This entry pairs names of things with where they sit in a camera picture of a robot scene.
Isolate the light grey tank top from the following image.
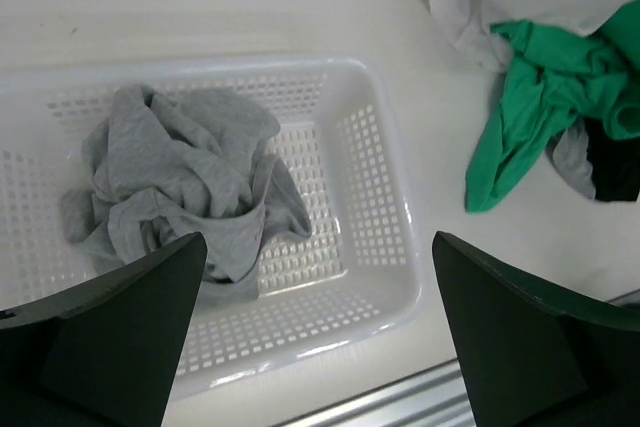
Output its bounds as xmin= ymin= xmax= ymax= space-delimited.
xmin=546 ymin=118 xmax=596 ymax=200

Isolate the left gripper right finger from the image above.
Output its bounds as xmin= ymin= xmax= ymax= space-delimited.
xmin=432 ymin=232 xmax=639 ymax=426

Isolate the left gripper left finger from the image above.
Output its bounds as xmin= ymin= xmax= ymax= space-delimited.
xmin=1 ymin=233 xmax=207 ymax=426

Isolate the black tank top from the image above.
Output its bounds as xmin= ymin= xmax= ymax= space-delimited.
xmin=585 ymin=119 xmax=639 ymax=202

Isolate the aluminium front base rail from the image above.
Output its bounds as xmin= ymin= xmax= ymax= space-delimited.
xmin=246 ymin=361 xmax=475 ymax=426

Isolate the green tank top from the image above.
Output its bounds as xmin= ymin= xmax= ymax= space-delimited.
xmin=465 ymin=1 xmax=639 ymax=213

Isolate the white perforated plastic basket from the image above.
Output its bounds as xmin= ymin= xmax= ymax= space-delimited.
xmin=1 ymin=56 xmax=422 ymax=400

